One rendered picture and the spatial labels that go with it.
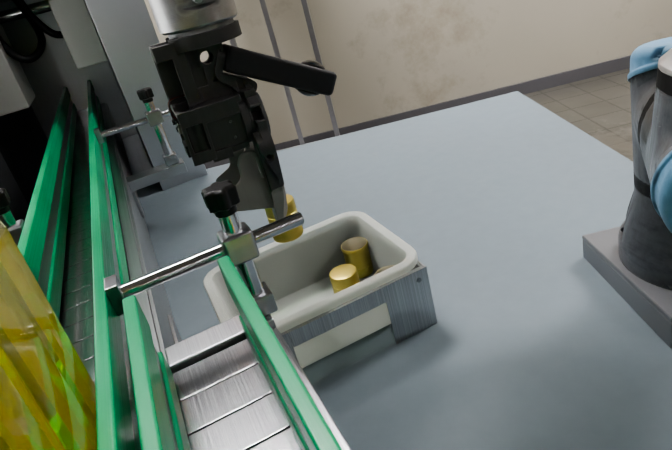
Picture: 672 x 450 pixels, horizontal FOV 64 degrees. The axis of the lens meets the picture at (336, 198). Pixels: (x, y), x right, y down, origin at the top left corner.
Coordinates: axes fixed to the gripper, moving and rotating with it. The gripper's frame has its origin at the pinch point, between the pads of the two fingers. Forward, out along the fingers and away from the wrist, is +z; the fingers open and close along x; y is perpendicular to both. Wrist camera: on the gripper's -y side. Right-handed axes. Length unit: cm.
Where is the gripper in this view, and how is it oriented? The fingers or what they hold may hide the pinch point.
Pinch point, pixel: (278, 207)
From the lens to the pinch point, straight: 60.2
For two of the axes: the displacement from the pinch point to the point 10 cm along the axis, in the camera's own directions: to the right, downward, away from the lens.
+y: -9.0, 3.5, -2.6
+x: 3.8, 3.1, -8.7
